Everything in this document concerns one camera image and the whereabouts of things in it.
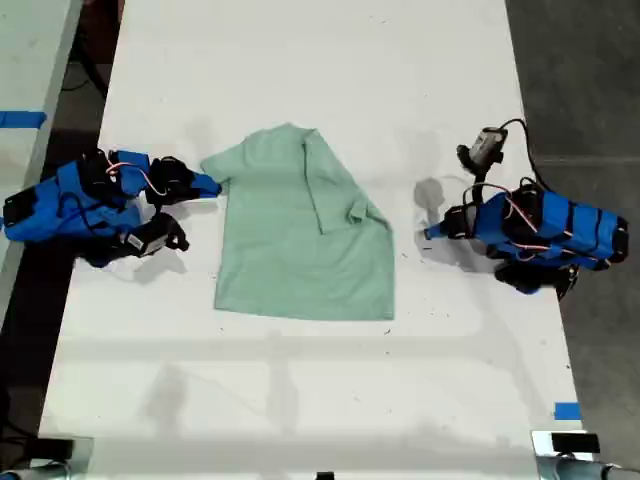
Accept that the pale green T-shirt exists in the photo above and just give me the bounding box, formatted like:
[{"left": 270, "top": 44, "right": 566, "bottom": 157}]
[{"left": 199, "top": 121, "right": 397, "bottom": 323}]

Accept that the silver metal bracket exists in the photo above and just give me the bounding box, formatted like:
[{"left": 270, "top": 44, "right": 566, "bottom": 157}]
[
  {"left": 29, "top": 435, "right": 95, "bottom": 469},
  {"left": 531, "top": 429, "right": 604, "bottom": 459}
]

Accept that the small black box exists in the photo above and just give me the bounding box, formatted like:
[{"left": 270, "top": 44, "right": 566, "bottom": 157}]
[
  {"left": 551, "top": 433, "right": 600, "bottom": 454},
  {"left": 37, "top": 438, "right": 76, "bottom": 460}
]

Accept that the long blue tape strip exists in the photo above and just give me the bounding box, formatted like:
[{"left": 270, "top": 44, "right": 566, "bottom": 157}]
[{"left": 0, "top": 110, "right": 48, "bottom": 129}]

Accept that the black floor cable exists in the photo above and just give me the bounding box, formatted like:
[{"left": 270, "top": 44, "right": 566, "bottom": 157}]
[{"left": 62, "top": 29, "right": 110, "bottom": 100}]

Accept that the black silver camera box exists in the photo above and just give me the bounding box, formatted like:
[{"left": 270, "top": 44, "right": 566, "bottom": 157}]
[
  {"left": 457, "top": 127, "right": 509, "bottom": 174},
  {"left": 118, "top": 222, "right": 166, "bottom": 259}
]

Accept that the black camera stalk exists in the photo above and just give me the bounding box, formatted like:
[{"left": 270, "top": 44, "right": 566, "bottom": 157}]
[
  {"left": 154, "top": 213, "right": 191, "bottom": 253},
  {"left": 469, "top": 167, "right": 490, "bottom": 201}
]

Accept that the black camera cable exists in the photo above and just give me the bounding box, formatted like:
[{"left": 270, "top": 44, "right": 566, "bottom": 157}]
[{"left": 497, "top": 118, "right": 554, "bottom": 194}]

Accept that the pale side table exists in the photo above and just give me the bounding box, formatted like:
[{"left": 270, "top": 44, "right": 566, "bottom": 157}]
[{"left": 0, "top": 0, "right": 84, "bottom": 321}]

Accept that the grey metal tube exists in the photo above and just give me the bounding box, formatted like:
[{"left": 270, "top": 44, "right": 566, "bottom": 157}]
[
  {"left": 0, "top": 462, "right": 69, "bottom": 480},
  {"left": 537, "top": 454, "right": 640, "bottom": 480}
]

